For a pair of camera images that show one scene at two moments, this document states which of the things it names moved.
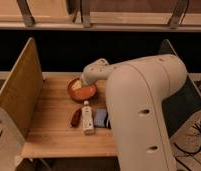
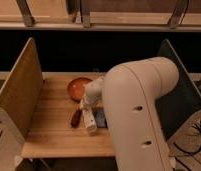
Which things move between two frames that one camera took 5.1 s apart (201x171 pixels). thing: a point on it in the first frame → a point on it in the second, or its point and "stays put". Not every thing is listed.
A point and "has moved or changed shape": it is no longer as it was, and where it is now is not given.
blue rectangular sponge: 100,117 stays put
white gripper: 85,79 → 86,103
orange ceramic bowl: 80,91 stays put
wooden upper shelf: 101,15 stays put
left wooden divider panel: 22,88 stays put
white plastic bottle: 87,118 has moved or changed shape
